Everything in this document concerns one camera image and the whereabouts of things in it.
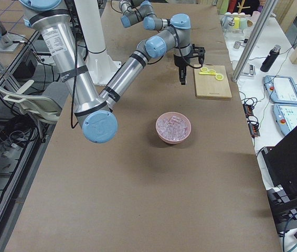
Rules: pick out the teach pendant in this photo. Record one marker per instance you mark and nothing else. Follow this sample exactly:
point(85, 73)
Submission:
point(281, 89)
point(285, 116)

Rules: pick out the clear ice cubes pile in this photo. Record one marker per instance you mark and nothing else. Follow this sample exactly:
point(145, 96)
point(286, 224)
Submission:
point(173, 125)

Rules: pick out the teach pendant far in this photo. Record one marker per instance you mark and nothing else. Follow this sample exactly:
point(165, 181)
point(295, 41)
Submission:
point(281, 89)

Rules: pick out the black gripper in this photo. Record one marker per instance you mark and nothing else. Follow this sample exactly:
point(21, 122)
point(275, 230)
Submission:
point(180, 60)

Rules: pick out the pink bowl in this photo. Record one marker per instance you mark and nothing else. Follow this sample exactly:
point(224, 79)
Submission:
point(173, 136)

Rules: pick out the teach pendant near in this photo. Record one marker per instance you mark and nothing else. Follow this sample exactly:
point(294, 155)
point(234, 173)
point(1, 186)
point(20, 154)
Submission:
point(285, 116)

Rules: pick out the black monitor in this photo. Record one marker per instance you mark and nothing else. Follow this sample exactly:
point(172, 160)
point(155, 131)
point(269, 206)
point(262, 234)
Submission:
point(281, 161)

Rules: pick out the bamboo cutting board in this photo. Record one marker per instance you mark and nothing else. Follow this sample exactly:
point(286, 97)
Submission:
point(206, 86)

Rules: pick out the yellow plastic knife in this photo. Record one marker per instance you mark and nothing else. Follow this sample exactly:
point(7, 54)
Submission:
point(207, 73)

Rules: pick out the lemon slice far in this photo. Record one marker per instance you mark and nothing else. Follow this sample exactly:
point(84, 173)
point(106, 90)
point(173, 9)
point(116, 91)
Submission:
point(204, 69)

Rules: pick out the black water bottle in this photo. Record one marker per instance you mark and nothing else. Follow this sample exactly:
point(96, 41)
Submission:
point(270, 59)

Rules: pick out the lemon slice near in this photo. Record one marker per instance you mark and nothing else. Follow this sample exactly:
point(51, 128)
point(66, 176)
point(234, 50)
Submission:
point(219, 77)

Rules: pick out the aluminium frame post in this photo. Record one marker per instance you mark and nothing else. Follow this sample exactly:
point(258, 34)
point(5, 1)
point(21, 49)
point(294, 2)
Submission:
point(255, 34)

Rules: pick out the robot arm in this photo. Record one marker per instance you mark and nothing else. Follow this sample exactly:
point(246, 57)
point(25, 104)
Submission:
point(92, 104)
point(134, 12)

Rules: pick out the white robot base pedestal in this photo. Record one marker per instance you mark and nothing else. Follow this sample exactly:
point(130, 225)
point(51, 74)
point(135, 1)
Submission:
point(100, 65)

